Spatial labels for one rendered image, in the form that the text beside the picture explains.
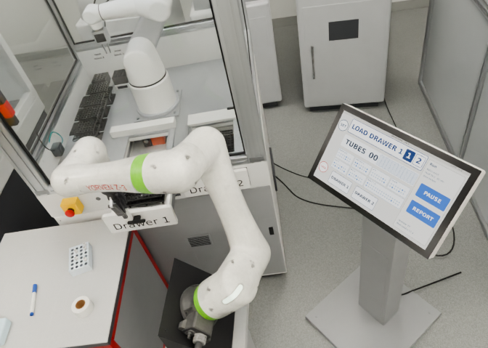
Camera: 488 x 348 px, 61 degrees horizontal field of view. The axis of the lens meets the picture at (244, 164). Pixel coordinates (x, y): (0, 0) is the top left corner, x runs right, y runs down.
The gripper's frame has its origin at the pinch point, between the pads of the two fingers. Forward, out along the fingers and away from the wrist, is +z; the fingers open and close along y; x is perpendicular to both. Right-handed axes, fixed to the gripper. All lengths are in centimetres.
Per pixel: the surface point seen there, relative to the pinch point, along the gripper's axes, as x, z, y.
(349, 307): 88, 89, 6
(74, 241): -31.5, 17.4, -4.9
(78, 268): -23.3, 13.7, 12.3
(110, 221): -8.7, 3.6, -1.5
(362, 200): 89, -6, 14
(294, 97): 85, 93, -190
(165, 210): 15.1, 1.9, -1.5
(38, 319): -36, 17, 30
